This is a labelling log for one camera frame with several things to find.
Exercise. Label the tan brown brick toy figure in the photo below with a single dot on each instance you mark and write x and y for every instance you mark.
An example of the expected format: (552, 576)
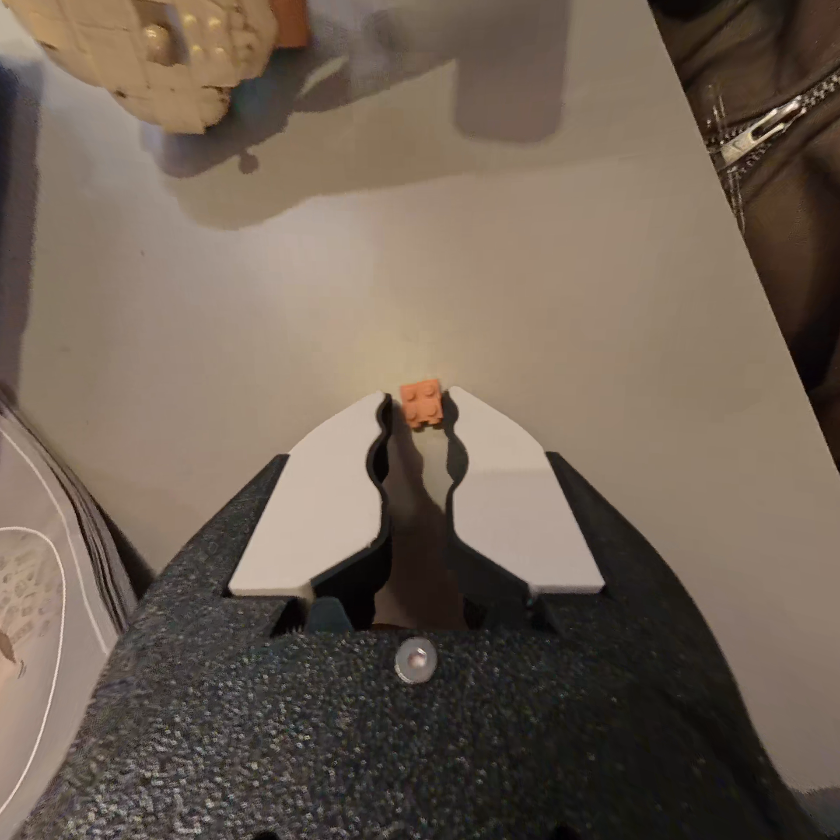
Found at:
(158, 53)

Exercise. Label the small orange brick assembly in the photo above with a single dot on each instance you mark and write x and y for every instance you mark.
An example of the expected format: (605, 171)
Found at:
(421, 403)

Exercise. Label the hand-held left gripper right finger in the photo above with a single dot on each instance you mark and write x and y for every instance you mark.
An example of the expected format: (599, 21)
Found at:
(525, 512)

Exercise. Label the grey desk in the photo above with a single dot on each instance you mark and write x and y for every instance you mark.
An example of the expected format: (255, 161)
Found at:
(525, 263)

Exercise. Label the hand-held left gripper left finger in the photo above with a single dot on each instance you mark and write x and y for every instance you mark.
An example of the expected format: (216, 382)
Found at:
(309, 519)

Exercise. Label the grey instruction booklet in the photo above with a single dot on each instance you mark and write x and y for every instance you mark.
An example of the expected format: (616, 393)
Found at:
(53, 630)

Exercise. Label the person's brown jacket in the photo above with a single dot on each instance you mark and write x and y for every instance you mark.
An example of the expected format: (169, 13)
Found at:
(775, 171)

